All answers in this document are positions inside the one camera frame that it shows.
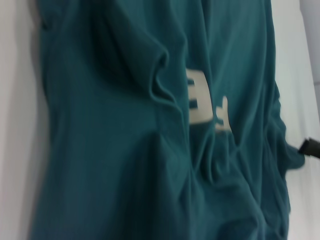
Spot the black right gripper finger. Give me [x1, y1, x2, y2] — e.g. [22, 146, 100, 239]
[297, 137, 320, 160]

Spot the teal t-shirt with beige print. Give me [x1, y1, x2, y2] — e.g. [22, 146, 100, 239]
[32, 0, 307, 240]

